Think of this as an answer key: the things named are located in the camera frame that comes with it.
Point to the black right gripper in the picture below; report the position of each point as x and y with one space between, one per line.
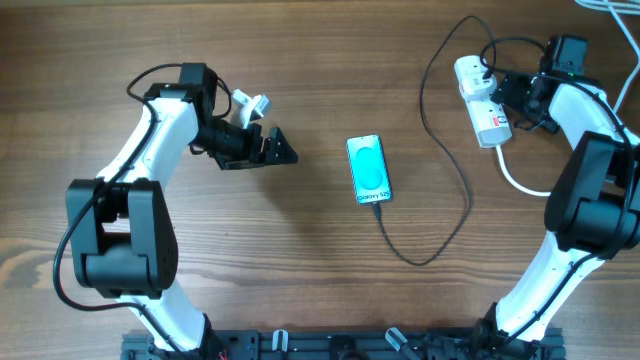
511 100

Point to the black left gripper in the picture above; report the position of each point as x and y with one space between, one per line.
249 156

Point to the Galaxy S25 smartphone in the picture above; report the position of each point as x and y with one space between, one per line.
368 169

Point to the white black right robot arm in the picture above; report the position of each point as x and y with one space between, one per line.
591 214

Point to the white charger adapter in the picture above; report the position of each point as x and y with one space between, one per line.
474 86

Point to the white power strip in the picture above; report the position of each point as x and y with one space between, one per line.
488 119

